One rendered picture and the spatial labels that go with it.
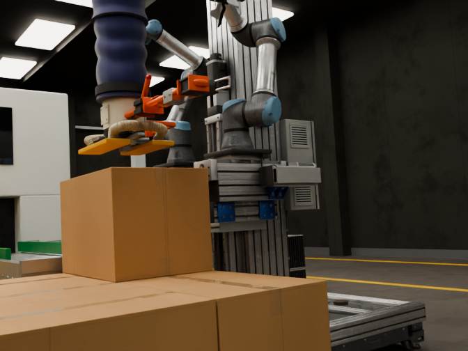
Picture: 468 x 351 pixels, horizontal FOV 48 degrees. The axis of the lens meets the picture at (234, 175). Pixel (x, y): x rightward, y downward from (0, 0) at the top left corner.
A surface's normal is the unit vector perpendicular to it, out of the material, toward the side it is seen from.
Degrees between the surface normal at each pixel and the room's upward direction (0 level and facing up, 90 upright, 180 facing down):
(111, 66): 77
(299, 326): 90
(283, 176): 90
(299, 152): 90
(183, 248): 90
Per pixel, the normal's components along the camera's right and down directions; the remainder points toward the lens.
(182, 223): 0.57, -0.10
